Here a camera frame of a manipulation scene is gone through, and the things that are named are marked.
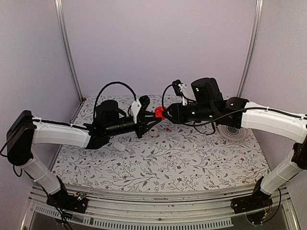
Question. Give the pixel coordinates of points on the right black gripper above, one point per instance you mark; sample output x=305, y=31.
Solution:
x=174, y=110

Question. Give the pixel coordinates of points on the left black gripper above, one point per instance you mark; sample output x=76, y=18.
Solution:
x=143, y=122

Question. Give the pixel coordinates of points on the red earbud charging case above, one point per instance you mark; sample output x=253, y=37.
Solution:
x=159, y=112

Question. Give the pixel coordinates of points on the beige earbud charging case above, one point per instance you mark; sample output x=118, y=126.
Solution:
x=153, y=132

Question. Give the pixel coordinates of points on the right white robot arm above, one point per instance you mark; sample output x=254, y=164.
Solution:
x=208, y=106

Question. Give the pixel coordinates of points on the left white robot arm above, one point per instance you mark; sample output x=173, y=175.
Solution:
x=109, y=120

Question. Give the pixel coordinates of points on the white oval earbud case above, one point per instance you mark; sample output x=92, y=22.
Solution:
x=118, y=146

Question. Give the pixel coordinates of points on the floral patterned table mat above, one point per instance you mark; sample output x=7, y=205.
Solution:
x=186, y=159

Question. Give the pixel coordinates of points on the white ringed coaster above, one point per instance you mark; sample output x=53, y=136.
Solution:
x=232, y=133

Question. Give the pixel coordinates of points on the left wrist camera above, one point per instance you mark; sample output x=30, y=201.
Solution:
x=138, y=107

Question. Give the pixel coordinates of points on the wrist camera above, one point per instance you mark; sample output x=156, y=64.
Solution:
x=138, y=107
x=179, y=89

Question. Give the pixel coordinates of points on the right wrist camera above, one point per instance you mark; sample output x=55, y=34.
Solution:
x=179, y=89

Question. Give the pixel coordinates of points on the front aluminium rail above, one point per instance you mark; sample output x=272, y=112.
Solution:
x=192, y=210

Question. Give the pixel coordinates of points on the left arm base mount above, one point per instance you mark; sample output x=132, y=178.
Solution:
x=68, y=202

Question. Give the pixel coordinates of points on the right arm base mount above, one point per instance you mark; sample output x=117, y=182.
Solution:
x=250, y=203

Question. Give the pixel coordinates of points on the right aluminium frame post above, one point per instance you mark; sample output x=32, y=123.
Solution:
x=251, y=47

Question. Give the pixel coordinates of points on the aluminium frame post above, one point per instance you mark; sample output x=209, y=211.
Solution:
x=251, y=47
x=67, y=48

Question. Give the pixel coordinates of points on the left aluminium frame post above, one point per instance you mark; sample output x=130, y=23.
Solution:
x=67, y=48

